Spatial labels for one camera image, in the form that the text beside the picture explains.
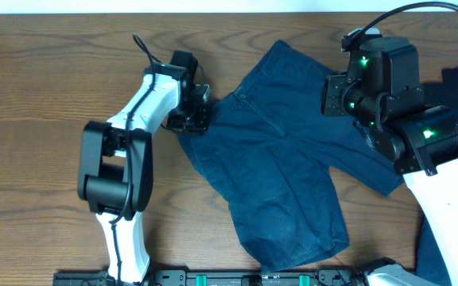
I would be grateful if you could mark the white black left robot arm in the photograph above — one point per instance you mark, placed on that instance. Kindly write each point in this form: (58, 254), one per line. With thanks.
(116, 159)

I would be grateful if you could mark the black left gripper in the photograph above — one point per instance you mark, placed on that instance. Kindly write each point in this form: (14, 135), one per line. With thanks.
(200, 129)

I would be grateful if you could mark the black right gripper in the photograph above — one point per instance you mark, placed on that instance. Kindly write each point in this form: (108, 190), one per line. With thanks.
(331, 105)

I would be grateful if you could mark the blue garment on right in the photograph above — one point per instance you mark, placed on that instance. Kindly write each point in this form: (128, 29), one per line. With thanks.
(437, 250)

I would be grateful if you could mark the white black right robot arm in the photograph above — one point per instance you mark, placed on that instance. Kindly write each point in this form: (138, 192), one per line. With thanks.
(381, 90)

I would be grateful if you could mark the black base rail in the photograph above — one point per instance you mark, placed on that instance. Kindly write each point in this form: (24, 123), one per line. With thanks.
(322, 277)

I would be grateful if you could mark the dark blue denim shorts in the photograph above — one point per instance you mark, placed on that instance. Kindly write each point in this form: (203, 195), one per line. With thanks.
(268, 151)

